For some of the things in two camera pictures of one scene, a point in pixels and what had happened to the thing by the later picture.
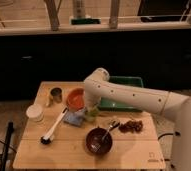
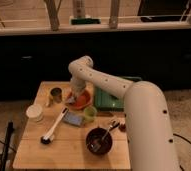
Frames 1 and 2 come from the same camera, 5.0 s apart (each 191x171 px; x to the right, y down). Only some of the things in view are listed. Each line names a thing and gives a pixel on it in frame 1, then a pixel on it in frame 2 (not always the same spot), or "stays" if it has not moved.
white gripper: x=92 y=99 -> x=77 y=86
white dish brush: x=46 y=139 stays
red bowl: x=76 y=99 stays
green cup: x=91 y=114 stays
